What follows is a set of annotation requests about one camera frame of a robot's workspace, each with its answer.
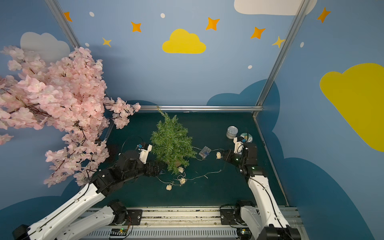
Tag small circuit board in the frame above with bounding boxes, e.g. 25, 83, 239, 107
109, 228, 129, 240
236, 228, 253, 240

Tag aluminium frame post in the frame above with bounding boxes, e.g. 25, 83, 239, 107
45, 0, 81, 48
253, 0, 312, 121

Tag horizontal aluminium frame rail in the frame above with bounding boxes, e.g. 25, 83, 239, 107
141, 106, 264, 112

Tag left small circuit board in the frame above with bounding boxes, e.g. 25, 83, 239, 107
109, 228, 129, 240

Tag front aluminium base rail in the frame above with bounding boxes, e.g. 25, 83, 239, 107
78, 207, 309, 240

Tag right aluminium frame post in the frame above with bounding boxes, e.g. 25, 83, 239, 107
253, 0, 312, 121

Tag right small circuit board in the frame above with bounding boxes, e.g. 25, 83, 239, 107
236, 228, 253, 240

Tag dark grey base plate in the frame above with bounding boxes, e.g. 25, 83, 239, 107
126, 209, 143, 226

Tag pink cherry blossom tree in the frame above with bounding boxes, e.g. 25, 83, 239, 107
1, 46, 141, 186

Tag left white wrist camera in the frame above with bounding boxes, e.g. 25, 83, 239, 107
138, 143, 153, 165

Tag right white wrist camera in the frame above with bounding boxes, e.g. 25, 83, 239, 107
233, 136, 245, 154

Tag small green christmas tree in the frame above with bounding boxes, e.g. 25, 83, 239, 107
151, 110, 197, 175

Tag string lights with rattan balls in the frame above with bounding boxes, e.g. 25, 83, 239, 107
156, 147, 225, 191

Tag silver tin can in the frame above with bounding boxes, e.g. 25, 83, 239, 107
226, 126, 239, 139

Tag clear battery box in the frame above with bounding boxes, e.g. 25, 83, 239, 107
199, 146, 212, 160

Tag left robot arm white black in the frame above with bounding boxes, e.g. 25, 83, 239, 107
13, 150, 166, 240

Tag left aluminium frame post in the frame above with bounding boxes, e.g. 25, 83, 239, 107
45, 0, 81, 48

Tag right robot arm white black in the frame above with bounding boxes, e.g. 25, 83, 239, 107
223, 142, 301, 240

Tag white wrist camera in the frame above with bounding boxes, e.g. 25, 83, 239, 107
233, 136, 245, 154
138, 143, 153, 165

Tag yellow green tin can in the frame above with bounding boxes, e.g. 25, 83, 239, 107
240, 133, 253, 143

